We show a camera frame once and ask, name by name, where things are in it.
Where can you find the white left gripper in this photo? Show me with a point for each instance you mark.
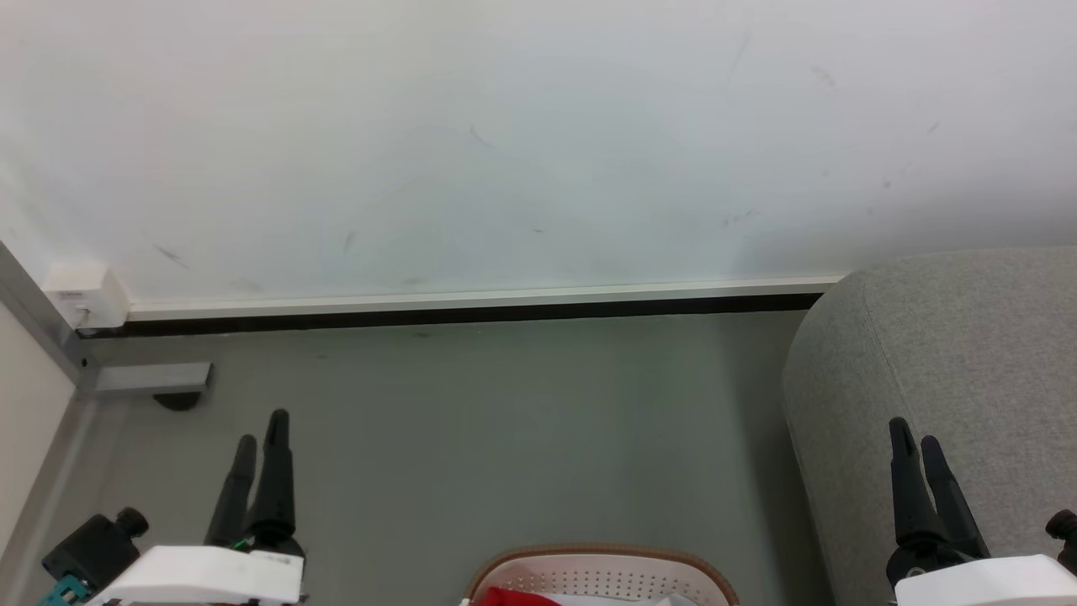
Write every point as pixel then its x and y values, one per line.
pixel 210 576

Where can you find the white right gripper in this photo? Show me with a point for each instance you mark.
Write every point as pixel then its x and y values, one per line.
pixel 984 585

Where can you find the white laundry basket brown rim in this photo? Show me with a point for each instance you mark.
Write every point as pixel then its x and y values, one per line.
pixel 589 576

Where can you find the grey fabric sofa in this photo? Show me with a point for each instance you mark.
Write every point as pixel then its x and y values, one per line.
pixel 968 337

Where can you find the beige partition panel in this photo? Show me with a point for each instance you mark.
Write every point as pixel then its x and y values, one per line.
pixel 25 421

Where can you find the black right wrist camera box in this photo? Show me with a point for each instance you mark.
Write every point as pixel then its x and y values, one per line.
pixel 1063 534

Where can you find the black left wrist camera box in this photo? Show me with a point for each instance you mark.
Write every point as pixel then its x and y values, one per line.
pixel 91 551

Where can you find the red Bulls jersey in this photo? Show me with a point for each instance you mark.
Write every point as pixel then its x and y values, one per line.
pixel 513 598

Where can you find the grey aluminium partition frame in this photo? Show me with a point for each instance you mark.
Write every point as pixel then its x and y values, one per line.
pixel 34 316

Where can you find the black round floor foot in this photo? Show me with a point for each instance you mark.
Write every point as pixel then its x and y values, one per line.
pixel 177 401

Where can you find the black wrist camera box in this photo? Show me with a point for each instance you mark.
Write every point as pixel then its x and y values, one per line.
pixel 91 551
pixel 1063 534

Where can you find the white wall junction box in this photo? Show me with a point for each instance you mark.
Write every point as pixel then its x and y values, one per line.
pixel 84 295

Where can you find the white wall baseboard strip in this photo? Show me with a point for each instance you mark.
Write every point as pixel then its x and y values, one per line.
pixel 421 300

